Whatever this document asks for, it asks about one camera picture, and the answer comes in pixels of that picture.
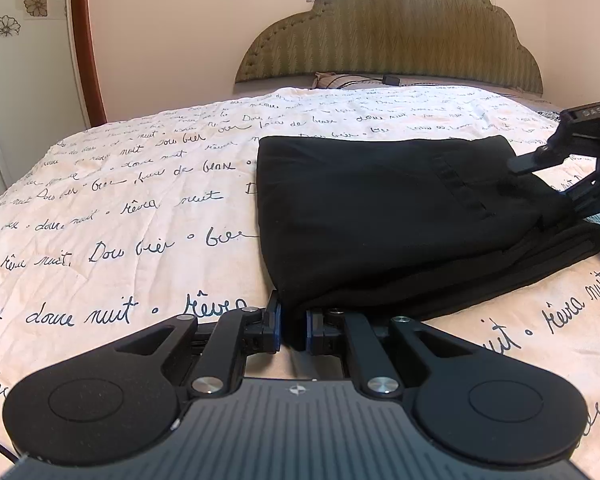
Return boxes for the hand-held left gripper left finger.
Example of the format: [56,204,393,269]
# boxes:
[114,291,284,399]

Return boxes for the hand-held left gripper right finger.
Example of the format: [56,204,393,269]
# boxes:
[305,307,475,399]

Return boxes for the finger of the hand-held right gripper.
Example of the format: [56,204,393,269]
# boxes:
[506,124,583,177]
[555,158,600,220]

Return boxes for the black pants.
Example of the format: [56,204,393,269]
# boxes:
[256,134,600,353]

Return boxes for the grey bed sheet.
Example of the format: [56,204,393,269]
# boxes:
[380,76,563,121]

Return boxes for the white script-printed blanket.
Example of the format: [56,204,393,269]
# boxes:
[0,85,600,480]

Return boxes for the green upholstered headboard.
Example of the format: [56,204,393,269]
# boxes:
[234,0,545,98]

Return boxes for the white floral door panel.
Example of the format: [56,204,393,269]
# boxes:
[0,0,92,201]

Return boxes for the black cable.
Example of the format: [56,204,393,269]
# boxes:
[0,431,23,465]

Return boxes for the brown wooden door frame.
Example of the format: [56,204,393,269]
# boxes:
[64,0,109,127]

